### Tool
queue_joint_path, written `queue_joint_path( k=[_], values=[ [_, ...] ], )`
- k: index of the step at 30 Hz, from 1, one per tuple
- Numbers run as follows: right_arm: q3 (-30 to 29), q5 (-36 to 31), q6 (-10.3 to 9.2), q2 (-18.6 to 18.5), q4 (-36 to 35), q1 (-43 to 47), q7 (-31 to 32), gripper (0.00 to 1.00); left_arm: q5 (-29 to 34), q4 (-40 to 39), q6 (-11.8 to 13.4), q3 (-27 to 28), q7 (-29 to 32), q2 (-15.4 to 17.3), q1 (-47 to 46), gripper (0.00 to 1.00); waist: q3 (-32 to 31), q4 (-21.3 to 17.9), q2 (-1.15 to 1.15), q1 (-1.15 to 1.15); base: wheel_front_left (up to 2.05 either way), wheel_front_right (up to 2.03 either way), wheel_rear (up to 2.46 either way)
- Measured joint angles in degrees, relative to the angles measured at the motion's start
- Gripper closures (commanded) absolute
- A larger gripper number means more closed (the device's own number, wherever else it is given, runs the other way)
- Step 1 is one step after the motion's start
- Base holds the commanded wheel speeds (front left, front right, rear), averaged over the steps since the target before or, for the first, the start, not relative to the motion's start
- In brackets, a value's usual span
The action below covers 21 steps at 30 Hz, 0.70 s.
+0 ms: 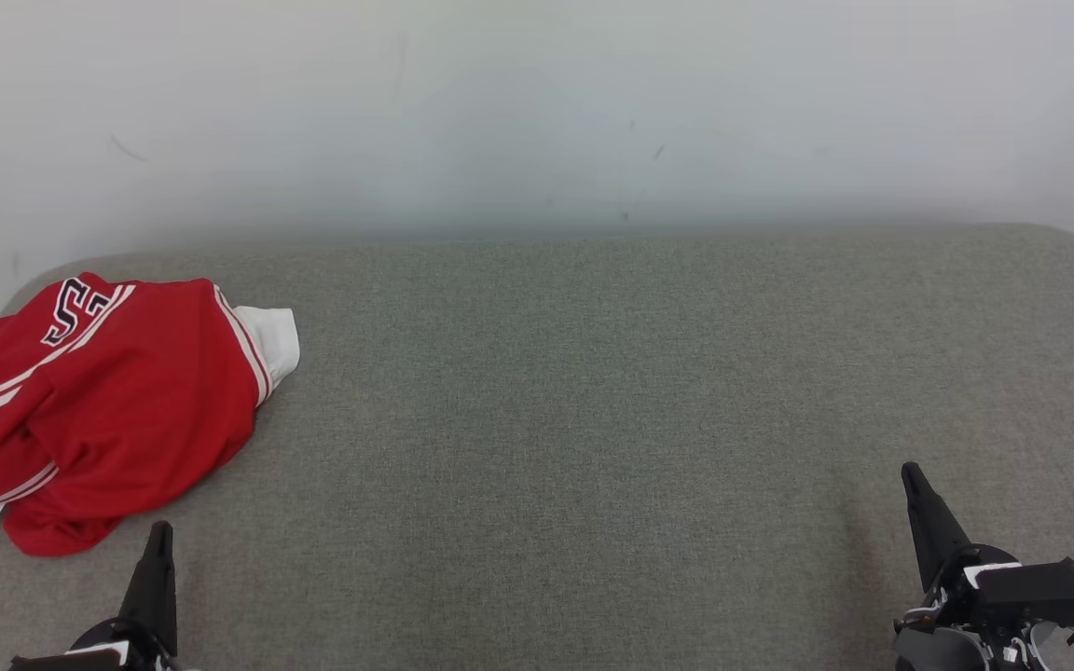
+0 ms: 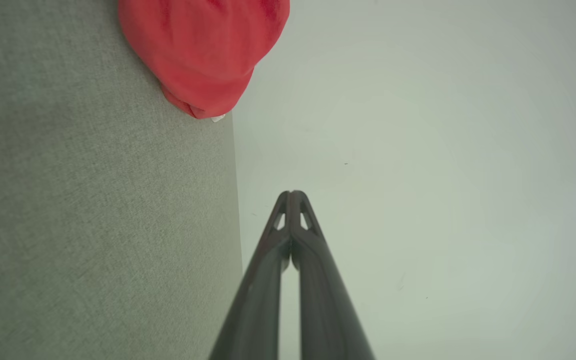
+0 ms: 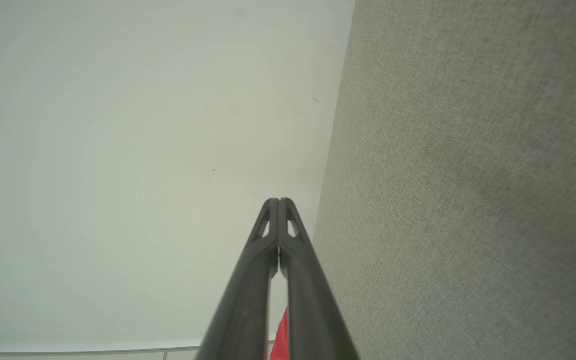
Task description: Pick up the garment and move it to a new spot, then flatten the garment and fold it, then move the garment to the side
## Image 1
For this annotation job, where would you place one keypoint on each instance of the red and white jersey shirt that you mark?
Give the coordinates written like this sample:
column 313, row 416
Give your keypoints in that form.
column 145, row 401

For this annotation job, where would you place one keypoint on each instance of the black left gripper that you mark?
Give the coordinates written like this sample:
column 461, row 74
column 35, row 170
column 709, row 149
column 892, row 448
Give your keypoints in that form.
column 127, row 657

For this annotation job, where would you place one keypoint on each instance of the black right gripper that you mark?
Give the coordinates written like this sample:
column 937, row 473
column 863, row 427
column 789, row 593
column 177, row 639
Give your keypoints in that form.
column 952, row 643

